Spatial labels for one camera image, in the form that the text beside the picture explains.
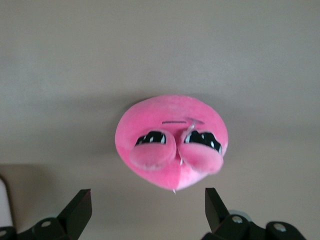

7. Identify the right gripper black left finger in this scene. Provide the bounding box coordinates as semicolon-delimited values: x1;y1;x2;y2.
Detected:
0;189;93;240

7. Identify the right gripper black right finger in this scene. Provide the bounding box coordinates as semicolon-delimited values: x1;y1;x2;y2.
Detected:
203;187;305;240

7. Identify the pink plush toy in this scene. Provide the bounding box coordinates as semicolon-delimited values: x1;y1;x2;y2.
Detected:
115;94;228;193

